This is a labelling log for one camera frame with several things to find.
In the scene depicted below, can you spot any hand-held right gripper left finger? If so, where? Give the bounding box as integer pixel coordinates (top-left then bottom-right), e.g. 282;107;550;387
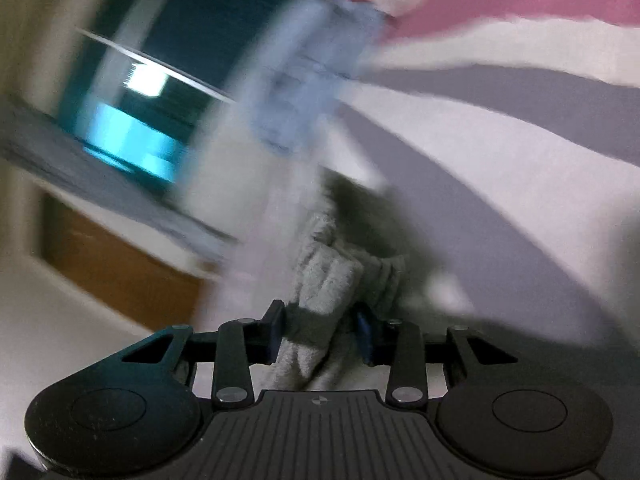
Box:
122;300;286;406

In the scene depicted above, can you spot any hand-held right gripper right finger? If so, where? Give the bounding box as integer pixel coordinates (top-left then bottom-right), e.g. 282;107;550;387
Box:
354;305;518;406

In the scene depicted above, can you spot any grey towel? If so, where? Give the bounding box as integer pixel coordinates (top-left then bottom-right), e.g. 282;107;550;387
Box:
280;170;421;391

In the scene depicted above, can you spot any brown wooden door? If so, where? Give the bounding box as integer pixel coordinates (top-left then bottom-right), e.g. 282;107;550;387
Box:
37;192;213;333

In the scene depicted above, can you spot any grey curtain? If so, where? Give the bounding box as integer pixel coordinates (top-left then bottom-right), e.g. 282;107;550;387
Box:
0;95;238;263

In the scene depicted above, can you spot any folded blue duvet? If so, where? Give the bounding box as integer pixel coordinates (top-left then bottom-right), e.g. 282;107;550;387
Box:
247;0;388;157

